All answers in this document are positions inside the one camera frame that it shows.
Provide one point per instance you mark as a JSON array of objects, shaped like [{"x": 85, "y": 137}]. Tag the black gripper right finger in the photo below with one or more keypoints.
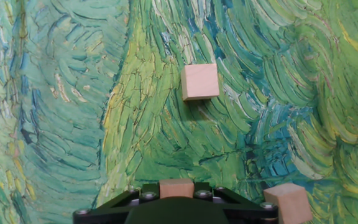
[{"x": 250, "y": 214}]

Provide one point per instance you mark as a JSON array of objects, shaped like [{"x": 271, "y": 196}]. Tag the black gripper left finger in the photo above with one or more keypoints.
[{"x": 104, "y": 216}]

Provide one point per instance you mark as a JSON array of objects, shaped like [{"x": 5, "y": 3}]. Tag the small wooden cube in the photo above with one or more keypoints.
[
  {"x": 289, "y": 202},
  {"x": 176, "y": 188},
  {"x": 199, "y": 81}
]

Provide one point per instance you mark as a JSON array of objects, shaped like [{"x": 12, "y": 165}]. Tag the painted landscape cloth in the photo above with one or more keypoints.
[{"x": 73, "y": 109}]

